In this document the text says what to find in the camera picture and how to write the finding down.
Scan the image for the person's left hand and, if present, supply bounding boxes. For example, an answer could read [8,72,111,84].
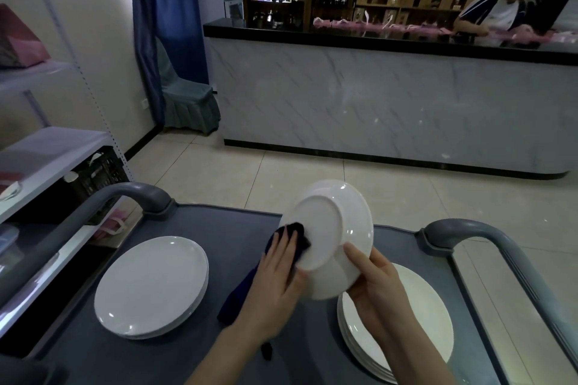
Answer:
[234,231,312,340]

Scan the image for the person's right hand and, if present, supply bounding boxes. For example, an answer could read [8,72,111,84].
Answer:
[343,242,418,345]

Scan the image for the dark blue cleaning cloth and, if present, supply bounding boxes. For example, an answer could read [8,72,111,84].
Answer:
[216,222,312,361]

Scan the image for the stack of white plates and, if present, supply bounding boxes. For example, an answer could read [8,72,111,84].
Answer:
[336,262,455,384]

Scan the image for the white round plate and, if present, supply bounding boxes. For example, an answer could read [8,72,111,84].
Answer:
[278,179,374,301]
[93,235,210,340]

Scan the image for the grey service cart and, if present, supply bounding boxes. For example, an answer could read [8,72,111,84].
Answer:
[0,181,578,385]

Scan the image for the marble bar counter black top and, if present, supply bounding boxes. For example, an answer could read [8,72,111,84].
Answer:
[203,18,578,181]

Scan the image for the black plastic crate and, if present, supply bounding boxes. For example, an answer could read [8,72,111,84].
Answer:
[65,145,132,223]

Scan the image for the chair with grey-green cover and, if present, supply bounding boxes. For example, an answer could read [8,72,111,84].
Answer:
[155,37,222,135]

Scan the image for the white metal shelf rack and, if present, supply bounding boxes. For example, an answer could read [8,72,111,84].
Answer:
[0,0,136,340]

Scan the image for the clear container blue lid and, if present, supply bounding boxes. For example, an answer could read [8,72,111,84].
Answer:
[0,224,21,263]

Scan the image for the row of pink bags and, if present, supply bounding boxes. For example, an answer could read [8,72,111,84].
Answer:
[312,17,578,45]

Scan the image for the blue curtain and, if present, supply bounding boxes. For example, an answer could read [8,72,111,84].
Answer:
[129,0,210,126]

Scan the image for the black pegged stand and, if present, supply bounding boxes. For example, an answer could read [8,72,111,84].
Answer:
[526,0,575,34]

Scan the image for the pink bag white handles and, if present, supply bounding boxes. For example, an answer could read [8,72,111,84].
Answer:
[97,206,132,236]

